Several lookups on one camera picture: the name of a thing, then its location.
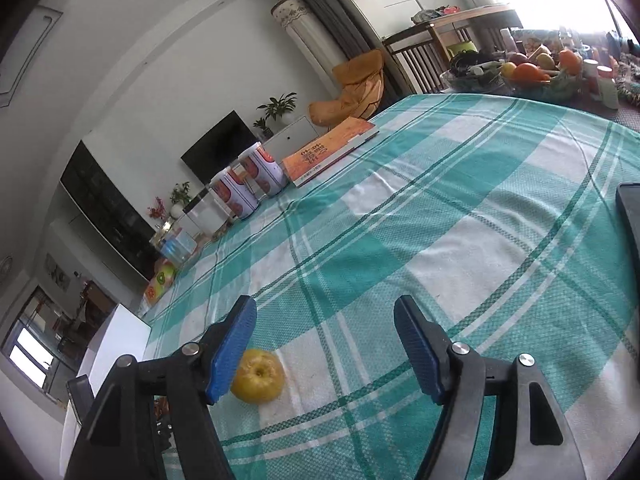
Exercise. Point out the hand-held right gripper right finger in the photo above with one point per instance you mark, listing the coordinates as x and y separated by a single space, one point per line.
420 350

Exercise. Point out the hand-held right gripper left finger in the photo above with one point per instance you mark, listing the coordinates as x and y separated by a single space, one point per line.
230 355

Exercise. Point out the small yellow-green apple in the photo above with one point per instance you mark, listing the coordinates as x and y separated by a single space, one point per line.
262 377

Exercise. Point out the fruit print cushion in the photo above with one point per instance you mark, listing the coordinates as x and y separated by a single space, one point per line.
160 282

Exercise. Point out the clear jar with gold lid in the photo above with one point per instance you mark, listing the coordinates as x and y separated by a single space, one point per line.
175 247

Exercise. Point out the teal white checked tablecloth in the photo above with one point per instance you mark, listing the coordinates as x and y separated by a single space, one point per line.
425 220

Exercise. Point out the clear container with black lid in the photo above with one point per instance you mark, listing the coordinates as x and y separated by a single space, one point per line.
205 217

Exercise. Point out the white tin with orange label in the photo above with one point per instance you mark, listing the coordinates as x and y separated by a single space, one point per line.
240 195
264 170

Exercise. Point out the leafy plant in white pot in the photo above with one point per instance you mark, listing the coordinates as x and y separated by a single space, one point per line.
179 200

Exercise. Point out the red flower plant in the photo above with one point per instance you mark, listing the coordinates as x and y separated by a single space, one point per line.
157 208

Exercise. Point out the glass door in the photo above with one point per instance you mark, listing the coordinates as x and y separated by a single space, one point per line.
45 345

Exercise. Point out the dark glass cabinet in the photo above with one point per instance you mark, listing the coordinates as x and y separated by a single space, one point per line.
105 210

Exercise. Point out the black television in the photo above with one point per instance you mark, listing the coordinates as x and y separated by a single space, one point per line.
220 147

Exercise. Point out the orange book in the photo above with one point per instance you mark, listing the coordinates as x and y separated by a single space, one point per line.
327 152

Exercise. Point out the white television cabinet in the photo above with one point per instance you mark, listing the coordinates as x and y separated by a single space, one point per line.
292 135

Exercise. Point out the small green potted plant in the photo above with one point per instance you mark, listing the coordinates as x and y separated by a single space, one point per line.
262 127

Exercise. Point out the black phone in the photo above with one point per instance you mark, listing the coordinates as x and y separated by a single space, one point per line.
630 225

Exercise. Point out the orange cushion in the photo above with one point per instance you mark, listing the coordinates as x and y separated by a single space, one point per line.
355 85

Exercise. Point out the dark wooden chair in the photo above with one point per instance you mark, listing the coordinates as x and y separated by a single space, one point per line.
412 62

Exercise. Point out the bowl of mixed fruit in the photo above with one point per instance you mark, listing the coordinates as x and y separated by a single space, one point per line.
542 75

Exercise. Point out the white standing air conditioner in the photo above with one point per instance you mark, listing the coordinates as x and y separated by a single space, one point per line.
307 35

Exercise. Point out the wooden side table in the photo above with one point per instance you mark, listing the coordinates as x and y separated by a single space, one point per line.
475 15

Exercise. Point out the framed wall picture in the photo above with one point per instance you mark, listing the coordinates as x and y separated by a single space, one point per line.
57 271

